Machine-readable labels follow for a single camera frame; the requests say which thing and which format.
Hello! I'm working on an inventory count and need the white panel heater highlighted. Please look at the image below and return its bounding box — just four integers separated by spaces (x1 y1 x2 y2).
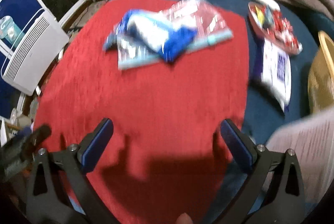
1 11 69 96

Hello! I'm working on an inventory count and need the red candy plate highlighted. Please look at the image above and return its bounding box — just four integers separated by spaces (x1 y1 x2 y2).
248 2 303 55

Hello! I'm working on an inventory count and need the cup poster on window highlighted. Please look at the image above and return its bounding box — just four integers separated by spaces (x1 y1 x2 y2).
1 16 24 46

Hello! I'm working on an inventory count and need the white tissue box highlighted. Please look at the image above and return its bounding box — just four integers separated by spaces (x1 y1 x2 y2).
266 107 333 204

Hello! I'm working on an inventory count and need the dark blue bed blanket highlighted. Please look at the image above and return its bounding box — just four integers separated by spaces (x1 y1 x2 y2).
110 0 334 224

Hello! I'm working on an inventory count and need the red bed cloth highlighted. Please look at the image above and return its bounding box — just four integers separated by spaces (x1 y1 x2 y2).
34 0 249 223

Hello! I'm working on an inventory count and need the white blue tissue pack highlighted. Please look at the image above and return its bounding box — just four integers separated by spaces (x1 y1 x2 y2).
253 39 292 112

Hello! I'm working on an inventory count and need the yellow plastic basket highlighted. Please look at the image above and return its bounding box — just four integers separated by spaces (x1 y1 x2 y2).
308 31 333 114

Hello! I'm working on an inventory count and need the blue wet wipes pack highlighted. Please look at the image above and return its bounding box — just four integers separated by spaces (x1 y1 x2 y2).
102 10 197 69

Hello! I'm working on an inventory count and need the clear zip bag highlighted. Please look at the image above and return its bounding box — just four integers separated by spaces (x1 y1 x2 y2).
111 0 233 70

